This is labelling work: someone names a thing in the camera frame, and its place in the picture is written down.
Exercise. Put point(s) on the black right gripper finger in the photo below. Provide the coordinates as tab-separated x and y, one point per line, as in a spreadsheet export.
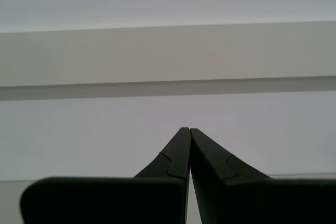
249	200
110	200

